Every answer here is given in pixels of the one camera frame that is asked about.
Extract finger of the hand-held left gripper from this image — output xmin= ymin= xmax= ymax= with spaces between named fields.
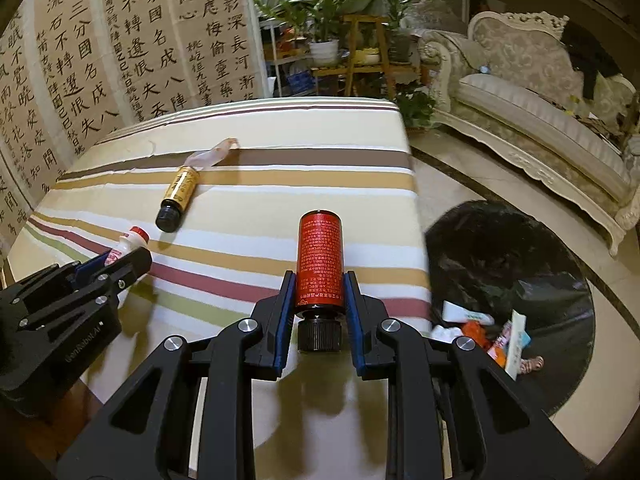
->
xmin=0 ymin=253 xmax=115 ymax=320
xmin=15 ymin=249 xmax=153 ymax=333

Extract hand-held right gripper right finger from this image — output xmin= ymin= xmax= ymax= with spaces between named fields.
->
xmin=344 ymin=270 xmax=587 ymax=480

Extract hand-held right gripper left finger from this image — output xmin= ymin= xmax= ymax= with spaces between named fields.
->
xmin=56 ymin=270 xmax=298 ymax=480

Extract small white bottle red cap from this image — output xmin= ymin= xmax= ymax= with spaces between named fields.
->
xmin=104 ymin=226 xmax=151 ymax=267

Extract red label bottle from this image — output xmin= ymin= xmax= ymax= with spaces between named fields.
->
xmin=295 ymin=209 xmax=347 ymax=355

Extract black trash bin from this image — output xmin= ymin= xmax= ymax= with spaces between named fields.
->
xmin=422 ymin=200 xmax=597 ymax=418

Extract gold label dark bottle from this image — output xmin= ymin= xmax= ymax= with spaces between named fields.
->
xmin=155 ymin=165 xmax=202 ymax=233

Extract white green packet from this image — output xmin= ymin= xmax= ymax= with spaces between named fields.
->
xmin=440 ymin=300 xmax=496 ymax=326

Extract orange crumpled wrapper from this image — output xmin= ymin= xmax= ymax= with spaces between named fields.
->
xmin=460 ymin=321 xmax=493 ymax=351

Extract striped tablecloth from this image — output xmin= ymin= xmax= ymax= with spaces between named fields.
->
xmin=0 ymin=96 xmax=433 ymax=480

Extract clear plastic wrapper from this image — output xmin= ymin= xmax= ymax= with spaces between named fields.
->
xmin=182 ymin=137 xmax=242 ymax=170

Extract small leafy floor plant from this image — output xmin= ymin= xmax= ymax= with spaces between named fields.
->
xmin=395 ymin=85 xmax=438 ymax=131

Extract calligraphy folding screen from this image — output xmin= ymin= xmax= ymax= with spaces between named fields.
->
xmin=0 ymin=0 xmax=273 ymax=261

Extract metal shelf rack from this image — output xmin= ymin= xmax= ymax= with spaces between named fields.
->
xmin=260 ymin=17 xmax=321 ymax=98

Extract potted plant white pot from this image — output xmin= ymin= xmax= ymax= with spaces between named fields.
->
xmin=255 ymin=0 xmax=368 ymax=67

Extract wooden plant stand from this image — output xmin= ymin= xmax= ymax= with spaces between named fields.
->
xmin=312 ymin=14 xmax=421 ymax=98

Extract cream carved sofa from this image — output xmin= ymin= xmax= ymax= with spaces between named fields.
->
xmin=417 ymin=10 xmax=640 ymax=258

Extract tall potted plant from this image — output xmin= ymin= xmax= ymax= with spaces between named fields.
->
xmin=375 ymin=0 xmax=426 ymax=63

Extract clutter of papers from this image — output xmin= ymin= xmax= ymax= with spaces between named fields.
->
xmin=550 ymin=95 xmax=631 ymax=146

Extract cream carved armchair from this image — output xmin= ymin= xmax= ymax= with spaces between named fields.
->
xmin=402 ymin=0 xmax=468 ymax=36

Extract black garment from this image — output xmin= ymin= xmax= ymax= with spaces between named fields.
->
xmin=560 ymin=20 xmax=621 ymax=101

